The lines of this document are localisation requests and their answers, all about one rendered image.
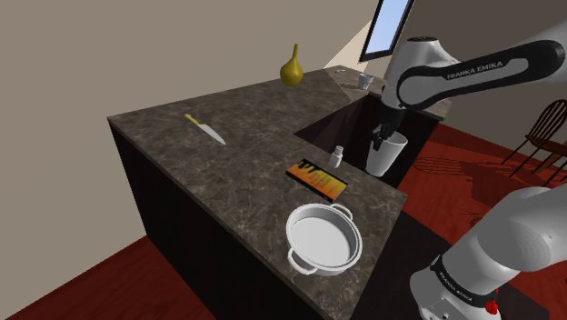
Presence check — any brown wooden chair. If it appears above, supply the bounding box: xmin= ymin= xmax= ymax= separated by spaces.
xmin=501 ymin=98 xmax=567 ymax=187

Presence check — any yellow gourd-shaped vase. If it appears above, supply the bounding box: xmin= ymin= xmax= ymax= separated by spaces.
xmin=279 ymin=43 xmax=305 ymax=88

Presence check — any small white bottle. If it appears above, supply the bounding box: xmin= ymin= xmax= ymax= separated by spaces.
xmin=328 ymin=145 xmax=345 ymax=170

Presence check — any yellow-handled kitchen knife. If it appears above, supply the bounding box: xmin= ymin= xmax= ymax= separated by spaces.
xmin=184 ymin=113 xmax=227 ymax=146

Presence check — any white cup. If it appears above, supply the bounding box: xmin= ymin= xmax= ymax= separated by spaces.
xmin=364 ymin=130 xmax=409 ymax=178

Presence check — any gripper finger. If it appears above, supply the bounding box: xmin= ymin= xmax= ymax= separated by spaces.
xmin=371 ymin=125 xmax=386 ymax=152

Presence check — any white two-handled pot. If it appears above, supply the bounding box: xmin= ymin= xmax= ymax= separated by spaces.
xmin=284 ymin=203 xmax=363 ymax=277

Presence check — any black-framed window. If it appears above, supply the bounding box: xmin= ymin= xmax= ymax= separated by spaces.
xmin=358 ymin=0 xmax=416 ymax=63

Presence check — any orange and black book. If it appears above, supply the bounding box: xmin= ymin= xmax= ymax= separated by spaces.
xmin=284 ymin=158 xmax=349 ymax=204

